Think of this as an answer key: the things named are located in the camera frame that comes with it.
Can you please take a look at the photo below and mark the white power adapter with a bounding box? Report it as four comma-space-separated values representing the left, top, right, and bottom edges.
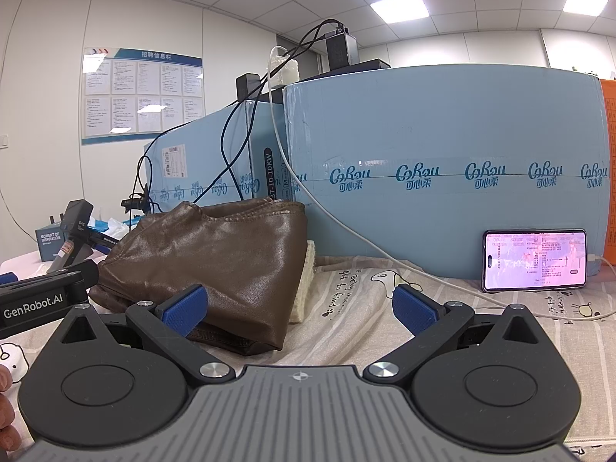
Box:
267, 55, 302, 88

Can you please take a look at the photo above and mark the printed cartoon bed sheet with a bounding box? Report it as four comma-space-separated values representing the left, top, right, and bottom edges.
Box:
0, 250, 616, 458

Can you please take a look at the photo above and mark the black power adapter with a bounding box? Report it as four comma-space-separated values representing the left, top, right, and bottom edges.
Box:
236, 73, 270, 103
326, 29, 359, 71

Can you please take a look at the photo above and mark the white tissue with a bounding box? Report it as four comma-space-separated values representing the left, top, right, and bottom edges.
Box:
102, 216, 130, 238

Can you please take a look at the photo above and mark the person's left hand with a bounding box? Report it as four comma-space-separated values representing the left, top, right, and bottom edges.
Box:
0, 365, 17, 440

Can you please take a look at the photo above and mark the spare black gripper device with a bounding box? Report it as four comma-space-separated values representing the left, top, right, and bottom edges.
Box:
47, 199, 127, 276

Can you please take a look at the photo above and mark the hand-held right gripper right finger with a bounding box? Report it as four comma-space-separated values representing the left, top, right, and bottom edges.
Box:
362, 284, 549, 392

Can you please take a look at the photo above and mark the black flat device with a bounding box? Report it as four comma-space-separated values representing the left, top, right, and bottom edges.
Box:
308, 59, 390, 80

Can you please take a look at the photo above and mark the wall notice board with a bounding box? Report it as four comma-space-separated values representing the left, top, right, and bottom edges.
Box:
81, 47, 205, 146

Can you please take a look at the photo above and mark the brown leather garment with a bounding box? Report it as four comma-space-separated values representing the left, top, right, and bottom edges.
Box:
89, 199, 309, 354

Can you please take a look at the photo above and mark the light blue box with label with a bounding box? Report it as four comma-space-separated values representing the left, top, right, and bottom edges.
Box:
144, 89, 290, 213

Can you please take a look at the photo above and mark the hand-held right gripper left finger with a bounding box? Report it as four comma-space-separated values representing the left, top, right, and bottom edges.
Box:
52, 284, 238, 392

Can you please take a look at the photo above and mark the white charging cable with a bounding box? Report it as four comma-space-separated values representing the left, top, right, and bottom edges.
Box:
267, 45, 616, 322

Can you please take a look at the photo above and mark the small dark blue box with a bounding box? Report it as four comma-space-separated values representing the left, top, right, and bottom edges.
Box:
36, 224, 67, 263

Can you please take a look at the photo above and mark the black cable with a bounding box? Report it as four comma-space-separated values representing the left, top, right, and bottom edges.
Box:
220, 19, 348, 201
139, 99, 247, 213

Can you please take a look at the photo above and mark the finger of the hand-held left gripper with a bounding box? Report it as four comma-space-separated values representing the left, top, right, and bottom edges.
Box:
0, 260, 100, 296

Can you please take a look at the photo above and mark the orange board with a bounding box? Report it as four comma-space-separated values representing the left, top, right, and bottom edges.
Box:
599, 79, 616, 247

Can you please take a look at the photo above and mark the smartphone with lit screen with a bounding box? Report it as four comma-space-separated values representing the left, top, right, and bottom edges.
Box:
482, 229, 589, 293

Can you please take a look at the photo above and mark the ceiling light panel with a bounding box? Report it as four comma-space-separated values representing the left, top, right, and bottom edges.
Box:
370, 0, 432, 25
563, 0, 611, 15

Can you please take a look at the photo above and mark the blue foam board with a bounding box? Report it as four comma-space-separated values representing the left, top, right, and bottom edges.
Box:
283, 64, 608, 286

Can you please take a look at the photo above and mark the cream fleece cloth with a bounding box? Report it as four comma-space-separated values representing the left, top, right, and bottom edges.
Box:
289, 239, 317, 323

